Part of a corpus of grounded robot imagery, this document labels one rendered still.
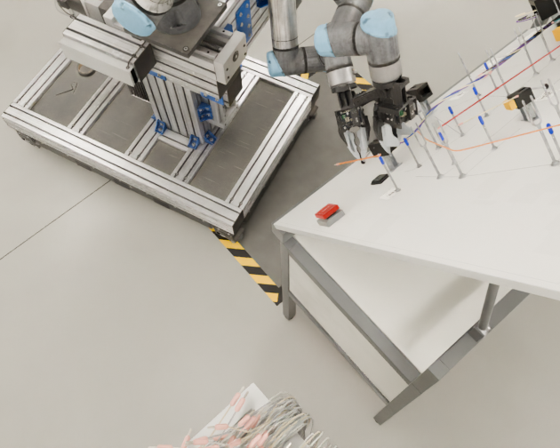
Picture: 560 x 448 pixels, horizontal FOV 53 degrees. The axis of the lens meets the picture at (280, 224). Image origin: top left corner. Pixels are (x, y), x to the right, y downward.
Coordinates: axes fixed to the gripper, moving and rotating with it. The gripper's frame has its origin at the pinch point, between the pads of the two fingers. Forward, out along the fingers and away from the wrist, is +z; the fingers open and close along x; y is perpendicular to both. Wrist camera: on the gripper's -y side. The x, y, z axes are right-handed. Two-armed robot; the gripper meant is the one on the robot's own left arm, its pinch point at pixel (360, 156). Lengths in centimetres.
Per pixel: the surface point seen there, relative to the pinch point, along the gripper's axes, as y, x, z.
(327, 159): -117, -28, 4
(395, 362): 12, -2, 57
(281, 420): 83, -13, 33
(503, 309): 17, 28, 45
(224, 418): 83, -22, 31
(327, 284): 2.3, -17.8, 34.7
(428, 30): -178, 35, -50
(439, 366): 29, 10, 53
